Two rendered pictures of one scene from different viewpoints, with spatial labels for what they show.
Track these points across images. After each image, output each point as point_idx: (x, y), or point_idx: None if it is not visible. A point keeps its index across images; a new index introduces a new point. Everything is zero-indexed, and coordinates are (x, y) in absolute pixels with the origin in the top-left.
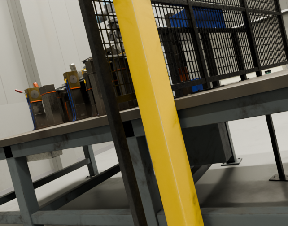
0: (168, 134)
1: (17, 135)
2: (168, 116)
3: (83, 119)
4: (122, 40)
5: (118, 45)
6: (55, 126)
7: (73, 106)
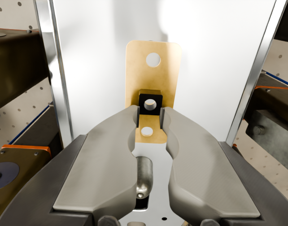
0: None
1: (287, 188)
2: None
3: (281, 75)
4: (131, 177)
5: (209, 132)
6: (258, 152)
7: None
